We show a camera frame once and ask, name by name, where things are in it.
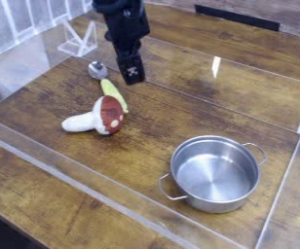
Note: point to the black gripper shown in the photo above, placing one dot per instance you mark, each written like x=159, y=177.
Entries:
x=127, y=26

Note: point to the brown and white plush mushroom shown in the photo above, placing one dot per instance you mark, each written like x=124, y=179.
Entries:
x=104, y=118

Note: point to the silver pot with handles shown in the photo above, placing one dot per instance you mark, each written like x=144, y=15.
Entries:
x=215, y=172

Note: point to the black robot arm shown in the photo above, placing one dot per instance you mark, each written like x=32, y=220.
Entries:
x=98, y=4

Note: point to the clear acrylic triangular stand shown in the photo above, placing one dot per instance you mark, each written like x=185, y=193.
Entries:
x=78, y=46

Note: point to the black bar on table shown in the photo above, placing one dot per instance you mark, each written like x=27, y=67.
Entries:
x=257, y=22

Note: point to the clear acrylic front barrier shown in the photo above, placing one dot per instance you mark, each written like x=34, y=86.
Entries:
x=143, y=210

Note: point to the spoon with yellow handle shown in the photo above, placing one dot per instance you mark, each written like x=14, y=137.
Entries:
x=98, y=71

